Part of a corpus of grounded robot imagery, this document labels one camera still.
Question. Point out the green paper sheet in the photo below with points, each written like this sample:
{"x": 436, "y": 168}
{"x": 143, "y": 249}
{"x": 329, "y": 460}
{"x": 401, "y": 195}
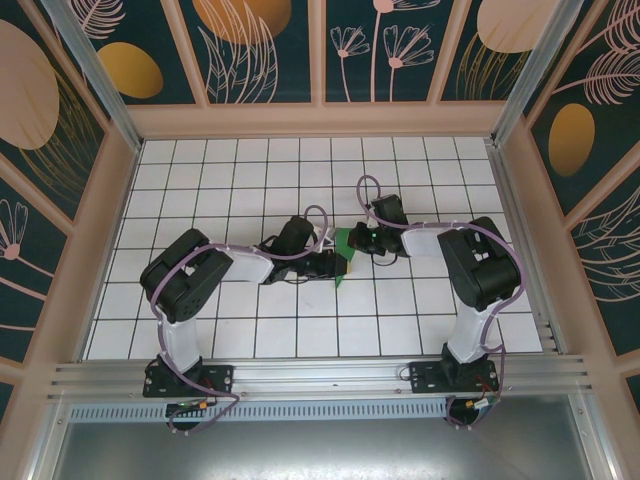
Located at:
{"x": 342, "y": 240}

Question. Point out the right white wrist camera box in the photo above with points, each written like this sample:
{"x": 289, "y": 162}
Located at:
{"x": 371, "y": 215}

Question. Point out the aluminium side rail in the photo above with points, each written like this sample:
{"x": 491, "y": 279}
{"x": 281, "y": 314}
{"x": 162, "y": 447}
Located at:
{"x": 506, "y": 190}

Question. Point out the long aluminium mounting rail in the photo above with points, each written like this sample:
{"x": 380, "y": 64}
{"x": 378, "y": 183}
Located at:
{"x": 320, "y": 375}

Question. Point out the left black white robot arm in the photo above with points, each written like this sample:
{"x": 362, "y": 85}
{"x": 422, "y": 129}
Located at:
{"x": 180, "y": 285}

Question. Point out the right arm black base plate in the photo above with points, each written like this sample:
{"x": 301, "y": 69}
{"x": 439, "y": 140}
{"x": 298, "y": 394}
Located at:
{"x": 425, "y": 377}

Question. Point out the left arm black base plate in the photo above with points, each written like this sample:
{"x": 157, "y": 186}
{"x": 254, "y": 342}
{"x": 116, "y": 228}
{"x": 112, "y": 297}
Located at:
{"x": 220, "y": 375}

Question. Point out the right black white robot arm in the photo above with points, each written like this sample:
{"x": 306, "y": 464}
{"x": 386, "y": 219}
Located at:
{"x": 480, "y": 270}

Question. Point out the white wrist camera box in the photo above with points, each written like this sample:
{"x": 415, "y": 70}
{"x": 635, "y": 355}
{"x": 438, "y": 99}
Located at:
{"x": 327, "y": 243}
{"x": 371, "y": 215}

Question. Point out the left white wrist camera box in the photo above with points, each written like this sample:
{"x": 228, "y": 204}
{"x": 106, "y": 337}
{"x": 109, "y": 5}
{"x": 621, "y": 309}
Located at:
{"x": 327, "y": 243}

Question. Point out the aluminium frame post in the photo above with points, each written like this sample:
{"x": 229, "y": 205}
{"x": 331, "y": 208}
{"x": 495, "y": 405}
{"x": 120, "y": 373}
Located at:
{"x": 100, "y": 85}
{"x": 530, "y": 70}

